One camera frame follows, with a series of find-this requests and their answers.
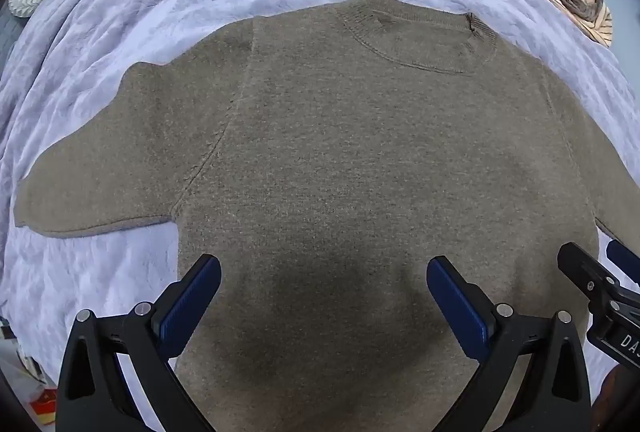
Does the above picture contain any olive brown knit sweater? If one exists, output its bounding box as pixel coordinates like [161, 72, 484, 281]
[14, 0, 636, 432]

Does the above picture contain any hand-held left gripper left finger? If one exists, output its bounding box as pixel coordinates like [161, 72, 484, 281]
[55, 253, 222, 432]

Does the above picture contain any person's right forearm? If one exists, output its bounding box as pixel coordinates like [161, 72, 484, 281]
[590, 362, 640, 432]

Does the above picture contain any clear plastic bag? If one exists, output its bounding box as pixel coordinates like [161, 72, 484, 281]
[0, 315, 51, 405]

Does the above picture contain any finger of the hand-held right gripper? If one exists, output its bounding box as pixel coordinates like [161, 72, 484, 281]
[557, 241, 623, 318]
[606, 239, 640, 287]

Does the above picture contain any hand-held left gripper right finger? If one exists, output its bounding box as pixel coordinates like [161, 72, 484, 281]
[426, 255, 592, 432]

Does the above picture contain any red and yellow packet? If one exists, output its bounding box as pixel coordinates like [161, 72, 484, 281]
[29, 387, 59, 427]

